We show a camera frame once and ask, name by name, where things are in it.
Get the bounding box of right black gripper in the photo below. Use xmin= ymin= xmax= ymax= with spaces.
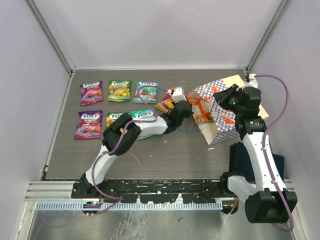
xmin=212 ymin=84 xmax=244 ymax=116

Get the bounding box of orange fruit candy packet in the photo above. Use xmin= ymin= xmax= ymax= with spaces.
xmin=155 ymin=97 xmax=174 ymax=113

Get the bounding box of checkered paper bag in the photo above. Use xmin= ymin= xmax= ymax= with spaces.
xmin=188 ymin=75 xmax=269 ymax=145

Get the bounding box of teal mint candy packet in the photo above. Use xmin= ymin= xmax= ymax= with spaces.
xmin=133 ymin=81 xmax=159 ymax=104

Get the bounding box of green yellow candy packet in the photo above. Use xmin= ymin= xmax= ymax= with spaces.
xmin=108 ymin=79 xmax=132 ymax=103

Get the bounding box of green lime candy packet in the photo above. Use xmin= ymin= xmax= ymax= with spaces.
xmin=106 ymin=112 xmax=131 ymax=128

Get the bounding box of purple candy snack packet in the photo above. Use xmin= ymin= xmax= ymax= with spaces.
xmin=80 ymin=81 xmax=104 ymax=106

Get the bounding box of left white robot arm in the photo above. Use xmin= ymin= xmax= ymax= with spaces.
xmin=79 ymin=100 xmax=193 ymax=198

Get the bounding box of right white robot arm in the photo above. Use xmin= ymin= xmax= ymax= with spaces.
xmin=213 ymin=84 xmax=298 ymax=227

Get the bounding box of dark blue folded cloth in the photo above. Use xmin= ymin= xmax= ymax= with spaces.
xmin=228 ymin=142 xmax=285 ymax=183

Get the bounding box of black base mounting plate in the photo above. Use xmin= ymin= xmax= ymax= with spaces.
xmin=71 ymin=179 xmax=236 ymax=204

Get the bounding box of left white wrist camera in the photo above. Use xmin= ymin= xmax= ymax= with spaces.
xmin=166 ymin=86 xmax=187 ymax=104

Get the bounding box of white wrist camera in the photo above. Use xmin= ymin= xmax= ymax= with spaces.
xmin=166 ymin=86 xmax=187 ymax=104
xmin=243 ymin=73 xmax=258 ymax=89

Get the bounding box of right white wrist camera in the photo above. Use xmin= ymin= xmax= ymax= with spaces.
xmin=243 ymin=73 xmax=258 ymax=89

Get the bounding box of right aluminium corner post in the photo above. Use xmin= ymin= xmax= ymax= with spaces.
xmin=244 ymin=0 xmax=292 ymax=75

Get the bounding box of aluminium corner post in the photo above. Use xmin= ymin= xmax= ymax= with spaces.
xmin=25 ymin=0 xmax=74 ymax=75
xmin=244 ymin=0 xmax=292 ymax=75

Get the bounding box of left aluminium corner post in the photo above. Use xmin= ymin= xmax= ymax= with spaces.
xmin=25 ymin=0 xmax=74 ymax=75

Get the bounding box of white slotted cable duct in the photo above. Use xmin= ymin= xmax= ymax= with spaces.
xmin=35 ymin=200 xmax=223 ymax=211

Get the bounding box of aluminium front rail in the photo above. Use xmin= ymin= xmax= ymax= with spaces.
xmin=23 ymin=178 xmax=298 ymax=201

